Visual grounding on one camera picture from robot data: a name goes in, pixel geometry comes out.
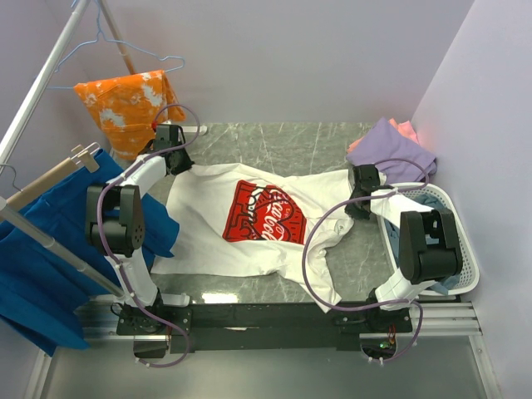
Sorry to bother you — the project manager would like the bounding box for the metal clothes rack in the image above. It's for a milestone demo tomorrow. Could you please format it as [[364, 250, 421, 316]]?
[[0, 0, 209, 298]]

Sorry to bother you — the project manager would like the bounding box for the folded pink t-shirt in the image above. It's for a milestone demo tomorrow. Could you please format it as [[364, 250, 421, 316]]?
[[347, 118, 419, 153]]

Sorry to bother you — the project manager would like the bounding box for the orange white tie-dye garment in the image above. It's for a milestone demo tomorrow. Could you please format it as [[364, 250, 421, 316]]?
[[73, 70, 186, 160]]

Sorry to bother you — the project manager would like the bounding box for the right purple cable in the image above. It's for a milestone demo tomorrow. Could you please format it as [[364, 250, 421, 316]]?
[[302, 157, 430, 367]]

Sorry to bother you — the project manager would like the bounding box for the wooden clip hanger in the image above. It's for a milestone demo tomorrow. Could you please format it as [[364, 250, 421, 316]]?
[[7, 142, 101, 211]]

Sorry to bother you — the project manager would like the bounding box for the blue-grey garment in basket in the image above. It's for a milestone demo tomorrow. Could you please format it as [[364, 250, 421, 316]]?
[[383, 194, 461, 296]]

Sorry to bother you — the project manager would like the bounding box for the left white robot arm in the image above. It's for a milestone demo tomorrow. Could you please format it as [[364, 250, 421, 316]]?
[[86, 122, 193, 334]]

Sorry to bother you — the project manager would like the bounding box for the blue hanging garment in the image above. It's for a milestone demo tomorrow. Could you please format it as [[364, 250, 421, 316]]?
[[0, 149, 180, 357]]

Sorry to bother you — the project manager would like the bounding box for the white laundry basket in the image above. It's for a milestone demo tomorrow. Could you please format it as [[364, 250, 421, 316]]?
[[377, 183, 480, 298]]

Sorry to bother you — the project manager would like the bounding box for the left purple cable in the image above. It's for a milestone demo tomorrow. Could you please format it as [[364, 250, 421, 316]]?
[[96, 103, 201, 370]]

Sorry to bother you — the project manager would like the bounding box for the white Coca-Cola t-shirt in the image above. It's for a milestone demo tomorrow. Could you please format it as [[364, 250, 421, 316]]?
[[152, 163, 353, 312]]

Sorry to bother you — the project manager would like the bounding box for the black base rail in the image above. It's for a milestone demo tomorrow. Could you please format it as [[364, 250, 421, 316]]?
[[116, 303, 413, 358]]

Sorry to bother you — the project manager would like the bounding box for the folded purple t-shirt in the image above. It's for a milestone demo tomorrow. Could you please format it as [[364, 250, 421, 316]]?
[[346, 118, 437, 184]]

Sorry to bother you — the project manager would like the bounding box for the purple cable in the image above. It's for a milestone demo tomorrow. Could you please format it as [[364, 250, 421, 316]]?
[[302, 157, 430, 367], [96, 103, 201, 370]]

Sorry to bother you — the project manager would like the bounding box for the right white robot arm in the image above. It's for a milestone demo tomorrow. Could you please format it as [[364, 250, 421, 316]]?
[[345, 165, 463, 332]]

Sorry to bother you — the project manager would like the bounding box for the blue wire hanger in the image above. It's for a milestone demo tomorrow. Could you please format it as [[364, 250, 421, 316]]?
[[46, 0, 186, 91]]

